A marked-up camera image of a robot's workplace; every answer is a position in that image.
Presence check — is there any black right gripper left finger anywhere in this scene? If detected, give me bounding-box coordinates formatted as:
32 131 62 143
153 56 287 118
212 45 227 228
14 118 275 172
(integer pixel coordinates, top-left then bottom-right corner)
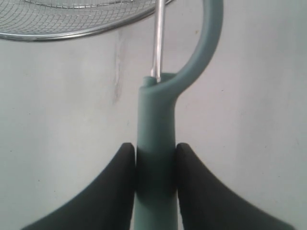
25 143 136 230

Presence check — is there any steel wire mesh basket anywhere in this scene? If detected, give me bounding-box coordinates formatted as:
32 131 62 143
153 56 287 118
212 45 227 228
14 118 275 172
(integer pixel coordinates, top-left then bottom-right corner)
0 0 173 43

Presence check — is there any teal handled peeler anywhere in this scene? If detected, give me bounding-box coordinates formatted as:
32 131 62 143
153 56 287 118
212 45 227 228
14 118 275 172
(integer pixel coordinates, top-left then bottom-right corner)
134 0 224 230

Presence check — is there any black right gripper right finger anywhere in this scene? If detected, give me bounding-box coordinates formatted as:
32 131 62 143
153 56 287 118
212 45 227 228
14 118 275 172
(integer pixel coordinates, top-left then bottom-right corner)
176 143 294 230

